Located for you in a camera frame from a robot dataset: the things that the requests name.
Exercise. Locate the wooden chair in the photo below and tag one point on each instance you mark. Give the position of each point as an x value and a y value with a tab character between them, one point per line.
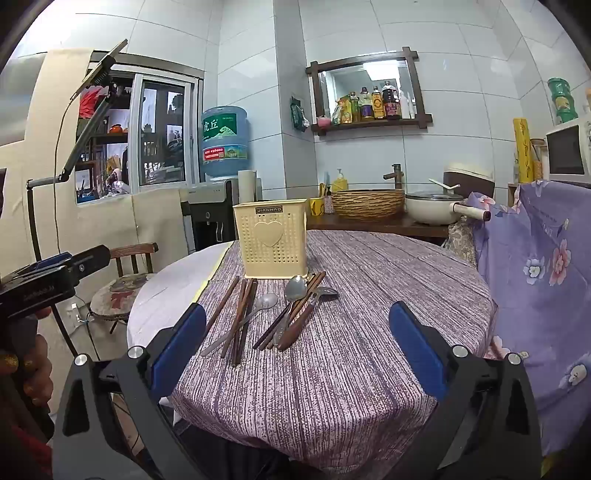
134	251

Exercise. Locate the brown wooden chopstick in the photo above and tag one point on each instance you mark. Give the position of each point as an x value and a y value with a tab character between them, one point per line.
243	323
249	314
221	302
232	323

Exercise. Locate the pink patterned pump bottle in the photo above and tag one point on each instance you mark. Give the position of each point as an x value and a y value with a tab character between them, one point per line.
328	203

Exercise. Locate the smartphone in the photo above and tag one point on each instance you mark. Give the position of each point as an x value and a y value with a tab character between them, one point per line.
99	69

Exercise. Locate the bronze faucet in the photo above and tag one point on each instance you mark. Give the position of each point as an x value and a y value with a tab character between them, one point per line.
396	175

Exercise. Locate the white squeeze bottle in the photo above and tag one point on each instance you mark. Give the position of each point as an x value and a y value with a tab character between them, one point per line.
405	106

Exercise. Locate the yellow seasoning packet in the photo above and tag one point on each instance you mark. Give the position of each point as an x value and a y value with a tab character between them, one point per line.
341	111

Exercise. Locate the yellow wrap roll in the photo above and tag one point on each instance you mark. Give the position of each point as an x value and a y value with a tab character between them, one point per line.
524	147

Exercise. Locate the dark wooden chopstick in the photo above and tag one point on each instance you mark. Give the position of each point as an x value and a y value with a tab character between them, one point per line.
270	330
305	297

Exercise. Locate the white wall plug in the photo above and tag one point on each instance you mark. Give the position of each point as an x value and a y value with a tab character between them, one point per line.
76	311

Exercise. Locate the yellow soap pump bottle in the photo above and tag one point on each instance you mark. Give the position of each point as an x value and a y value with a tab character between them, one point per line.
340	182

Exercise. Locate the dark soy sauce bottle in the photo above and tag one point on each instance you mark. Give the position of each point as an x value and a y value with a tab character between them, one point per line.
391	102

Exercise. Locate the yellow mug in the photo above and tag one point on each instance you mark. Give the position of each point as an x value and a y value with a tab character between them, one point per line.
316	206

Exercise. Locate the blue water jug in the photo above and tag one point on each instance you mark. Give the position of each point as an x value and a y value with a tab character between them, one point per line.
225	143

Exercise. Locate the brown patterned cloth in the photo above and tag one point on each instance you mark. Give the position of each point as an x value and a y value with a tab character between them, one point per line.
461	240

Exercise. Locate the purple floral cloth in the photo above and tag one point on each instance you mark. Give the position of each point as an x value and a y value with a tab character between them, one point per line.
531	277

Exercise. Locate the white microwave oven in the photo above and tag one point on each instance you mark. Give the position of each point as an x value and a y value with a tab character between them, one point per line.
568	152

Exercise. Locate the large metal spoon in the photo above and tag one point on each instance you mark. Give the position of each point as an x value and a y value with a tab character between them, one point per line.
295	287

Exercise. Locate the sliding glass window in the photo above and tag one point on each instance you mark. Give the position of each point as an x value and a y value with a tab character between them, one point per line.
159	134

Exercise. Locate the beige plastic utensil holder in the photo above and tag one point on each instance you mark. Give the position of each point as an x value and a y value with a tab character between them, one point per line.
270	240

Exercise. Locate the person's left hand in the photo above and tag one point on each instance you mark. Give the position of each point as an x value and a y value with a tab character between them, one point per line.
39	369

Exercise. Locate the white rice paddle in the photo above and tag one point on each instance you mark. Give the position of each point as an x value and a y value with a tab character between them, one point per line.
443	184

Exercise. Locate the dark capped sauce bottle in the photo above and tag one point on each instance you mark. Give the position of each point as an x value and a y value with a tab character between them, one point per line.
366	105

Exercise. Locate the pink bowl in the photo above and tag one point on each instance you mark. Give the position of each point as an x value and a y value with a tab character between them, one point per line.
323	121

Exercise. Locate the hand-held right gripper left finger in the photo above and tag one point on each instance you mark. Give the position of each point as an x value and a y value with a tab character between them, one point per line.
178	355

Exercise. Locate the beige cardboard panel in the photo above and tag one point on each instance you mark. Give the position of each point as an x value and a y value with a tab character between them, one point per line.
27	138

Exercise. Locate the woven pattern wash basin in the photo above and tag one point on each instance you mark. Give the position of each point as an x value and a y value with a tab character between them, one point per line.
369	203

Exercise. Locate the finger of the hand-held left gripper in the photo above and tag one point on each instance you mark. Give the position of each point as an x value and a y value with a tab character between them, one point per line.
51	261
92	259

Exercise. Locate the orange teapot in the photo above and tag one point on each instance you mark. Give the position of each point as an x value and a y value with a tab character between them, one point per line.
115	128

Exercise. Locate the green hanging packet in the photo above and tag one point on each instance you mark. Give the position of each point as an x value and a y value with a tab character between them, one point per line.
298	113

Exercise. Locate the dark wooden counter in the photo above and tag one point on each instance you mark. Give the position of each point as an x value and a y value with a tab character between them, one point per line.
369	226

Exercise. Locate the small metal spoon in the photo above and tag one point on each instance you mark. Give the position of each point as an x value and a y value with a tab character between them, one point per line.
268	301

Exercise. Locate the cat print seat cushion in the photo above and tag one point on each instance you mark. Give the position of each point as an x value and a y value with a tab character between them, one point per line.
120	295

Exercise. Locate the water dispenser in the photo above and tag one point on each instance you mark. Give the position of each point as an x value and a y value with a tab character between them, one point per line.
207	217

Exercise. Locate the brown and cream rice cooker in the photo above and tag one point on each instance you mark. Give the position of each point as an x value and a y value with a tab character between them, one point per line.
471	180

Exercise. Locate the stack of green cans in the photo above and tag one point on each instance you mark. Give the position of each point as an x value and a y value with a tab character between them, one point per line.
562	99

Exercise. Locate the cream pan with lid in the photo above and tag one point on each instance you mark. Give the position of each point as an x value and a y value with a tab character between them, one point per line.
434	207

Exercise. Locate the dark wooden wall shelf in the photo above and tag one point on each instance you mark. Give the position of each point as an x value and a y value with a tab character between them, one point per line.
316	97

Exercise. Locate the white paper roll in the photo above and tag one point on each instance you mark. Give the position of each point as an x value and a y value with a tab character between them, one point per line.
247	187

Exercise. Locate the yellow label sauce bottle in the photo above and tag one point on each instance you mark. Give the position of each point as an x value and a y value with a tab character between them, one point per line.
377	104

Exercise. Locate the yellow oil bottle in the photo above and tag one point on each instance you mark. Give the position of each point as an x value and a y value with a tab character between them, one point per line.
354	108

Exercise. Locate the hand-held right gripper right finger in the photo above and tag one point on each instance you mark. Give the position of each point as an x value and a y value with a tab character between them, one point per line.
415	355

